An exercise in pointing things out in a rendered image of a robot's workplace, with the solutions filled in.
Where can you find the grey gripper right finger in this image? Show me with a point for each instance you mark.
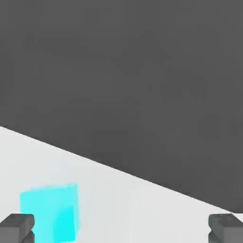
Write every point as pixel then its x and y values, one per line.
pixel 226 229

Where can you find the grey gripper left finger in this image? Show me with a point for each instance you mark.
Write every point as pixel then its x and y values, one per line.
pixel 15 228

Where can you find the large cyan box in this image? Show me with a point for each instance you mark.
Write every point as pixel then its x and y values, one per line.
pixel 51 212

